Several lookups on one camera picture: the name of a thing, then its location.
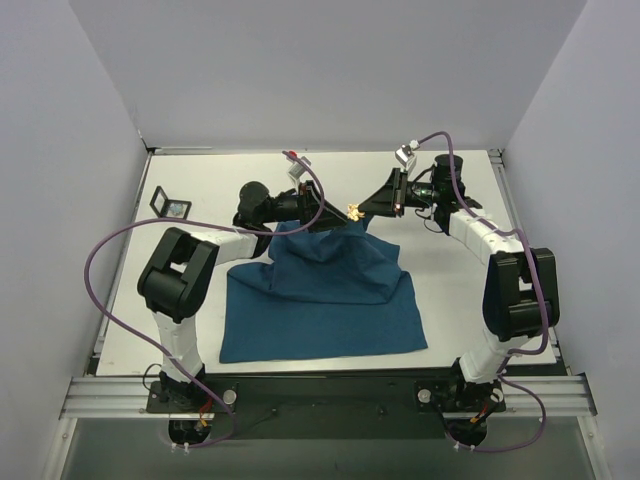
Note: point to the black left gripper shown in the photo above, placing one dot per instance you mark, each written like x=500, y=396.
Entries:
x=306, y=203

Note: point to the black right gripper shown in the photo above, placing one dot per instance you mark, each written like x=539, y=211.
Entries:
x=397, y=192

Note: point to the gold leaf brooch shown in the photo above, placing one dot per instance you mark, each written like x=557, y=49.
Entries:
x=354, y=214

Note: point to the blue t-shirt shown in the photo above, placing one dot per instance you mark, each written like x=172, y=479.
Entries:
x=338, y=293

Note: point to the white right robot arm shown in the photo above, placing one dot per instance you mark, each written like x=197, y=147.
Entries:
x=520, y=298

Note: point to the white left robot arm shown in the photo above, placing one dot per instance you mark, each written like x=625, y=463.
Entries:
x=176, y=279

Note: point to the left black display box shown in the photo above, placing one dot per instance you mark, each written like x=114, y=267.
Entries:
x=160, y=204

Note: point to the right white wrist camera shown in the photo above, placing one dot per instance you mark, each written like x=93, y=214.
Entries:
x=406, y=155

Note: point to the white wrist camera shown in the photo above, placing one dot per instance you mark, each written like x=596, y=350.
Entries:
x=406, y=155
x=298, y=167

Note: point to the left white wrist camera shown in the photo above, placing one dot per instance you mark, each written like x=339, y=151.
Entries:
x=298, y=167

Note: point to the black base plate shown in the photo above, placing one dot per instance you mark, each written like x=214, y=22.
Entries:
x=353, y=405

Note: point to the aluminium frame rail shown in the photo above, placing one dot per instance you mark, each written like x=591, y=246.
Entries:
x=106, y=398

